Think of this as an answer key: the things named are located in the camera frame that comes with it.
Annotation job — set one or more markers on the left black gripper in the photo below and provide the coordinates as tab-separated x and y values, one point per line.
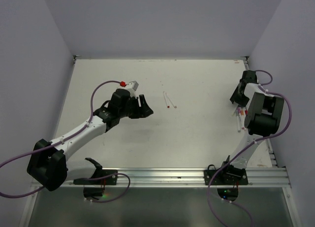
142	111

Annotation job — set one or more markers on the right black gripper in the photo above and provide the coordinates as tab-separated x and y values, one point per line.
242	102

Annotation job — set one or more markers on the white pen red tip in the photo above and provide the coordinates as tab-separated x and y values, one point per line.
166	100

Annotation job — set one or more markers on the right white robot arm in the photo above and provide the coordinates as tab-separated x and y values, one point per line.
264	112

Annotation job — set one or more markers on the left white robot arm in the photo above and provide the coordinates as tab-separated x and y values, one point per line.
49	165

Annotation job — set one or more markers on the white pen blue cap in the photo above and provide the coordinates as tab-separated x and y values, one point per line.
243	116

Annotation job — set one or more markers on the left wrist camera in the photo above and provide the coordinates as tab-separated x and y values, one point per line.
131	86

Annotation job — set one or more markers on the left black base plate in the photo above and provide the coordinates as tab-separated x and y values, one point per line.
110	180

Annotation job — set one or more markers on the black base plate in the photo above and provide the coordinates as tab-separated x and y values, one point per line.
228	176
110	180

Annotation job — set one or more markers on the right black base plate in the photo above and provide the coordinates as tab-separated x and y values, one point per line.
228	176

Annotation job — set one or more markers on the aluminium front rail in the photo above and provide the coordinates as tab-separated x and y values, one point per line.
194	178

